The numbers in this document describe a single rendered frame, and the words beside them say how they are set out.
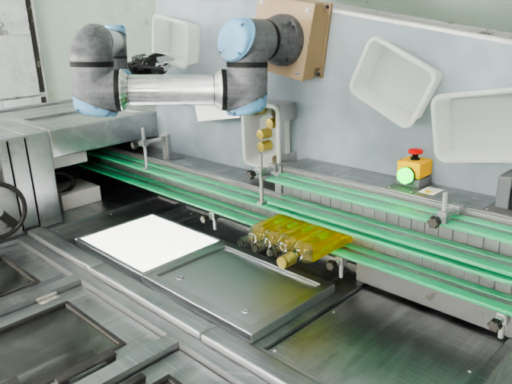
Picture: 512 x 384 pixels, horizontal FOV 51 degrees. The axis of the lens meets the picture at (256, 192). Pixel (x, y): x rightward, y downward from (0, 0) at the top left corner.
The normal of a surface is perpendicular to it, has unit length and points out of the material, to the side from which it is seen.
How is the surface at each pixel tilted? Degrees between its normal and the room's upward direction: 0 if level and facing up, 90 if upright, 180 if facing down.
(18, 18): 90
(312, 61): 90
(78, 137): 90
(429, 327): 90
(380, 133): 0
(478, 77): 0
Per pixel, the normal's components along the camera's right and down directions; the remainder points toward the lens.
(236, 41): -0.67, 0.06
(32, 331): -0.04, -0.95
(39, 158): 0.71, 0.20
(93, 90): 0.14, 0.25
